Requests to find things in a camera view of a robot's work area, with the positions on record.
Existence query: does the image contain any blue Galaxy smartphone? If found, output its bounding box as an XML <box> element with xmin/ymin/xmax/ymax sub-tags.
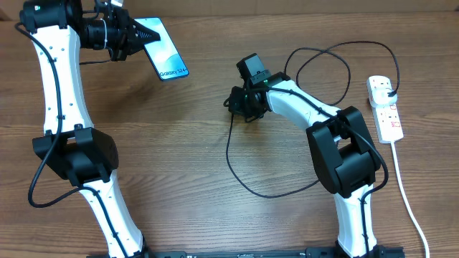
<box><xmin>136</xmin><ymin>17</ymin><xmax>189</xmax><ymax>81</ymax></box>

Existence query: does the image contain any black charging cable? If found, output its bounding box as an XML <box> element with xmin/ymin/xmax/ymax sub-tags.
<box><xmin>222</xmin><ymin>41</ymin><xmax>401</xmax><ymax>199</ymax></box>

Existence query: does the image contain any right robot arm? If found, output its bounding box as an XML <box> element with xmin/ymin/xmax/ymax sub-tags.
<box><xmin>224</xmin><ymin>54</ymin><xmax>387</xmax><ymax>257</ymax></box>

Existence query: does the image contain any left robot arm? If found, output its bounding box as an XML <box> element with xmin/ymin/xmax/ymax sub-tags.
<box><xmin>15</xmin><ymin>1</ymin><xmax>160</xmax><ymax>257</ymax></box>

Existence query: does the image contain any white charger plug adapter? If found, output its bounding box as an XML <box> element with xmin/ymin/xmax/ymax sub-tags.
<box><xmin>369</xmin><ymin>88</ymin><xmax>397</xmax><ymax>108</ymax></box>

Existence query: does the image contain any white power strip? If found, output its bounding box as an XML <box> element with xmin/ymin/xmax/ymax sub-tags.
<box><xmin>366</xmin><ymin>75</ymin><xmax>404</xmax><ymax>143</ymax></box>

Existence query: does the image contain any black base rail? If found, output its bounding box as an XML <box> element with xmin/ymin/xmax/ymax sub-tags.
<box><xmin>85</xmin><ymin>246</ymin><xmax>406</xmax><ymax>258</ymax></box>

